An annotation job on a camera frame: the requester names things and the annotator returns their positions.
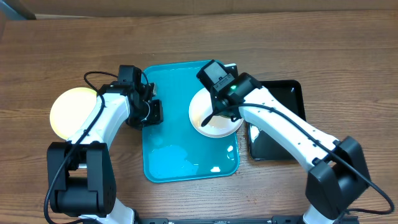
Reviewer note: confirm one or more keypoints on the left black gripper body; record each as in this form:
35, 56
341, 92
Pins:
151, 114

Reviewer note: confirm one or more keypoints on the black tray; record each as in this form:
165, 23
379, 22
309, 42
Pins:
261, 146

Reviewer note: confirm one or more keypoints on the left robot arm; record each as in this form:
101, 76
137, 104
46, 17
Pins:
80, 173

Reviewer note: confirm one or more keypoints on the teal plastic tray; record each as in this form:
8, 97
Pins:
174, 150

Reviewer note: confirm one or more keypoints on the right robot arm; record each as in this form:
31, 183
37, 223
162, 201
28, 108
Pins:
337, 173

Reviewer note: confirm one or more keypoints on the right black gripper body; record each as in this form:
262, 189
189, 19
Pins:
224, 112

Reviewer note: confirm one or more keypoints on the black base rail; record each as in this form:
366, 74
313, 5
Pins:
278, 219

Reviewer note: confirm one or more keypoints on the yellow plate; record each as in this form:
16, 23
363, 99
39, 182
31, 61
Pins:
70, 110

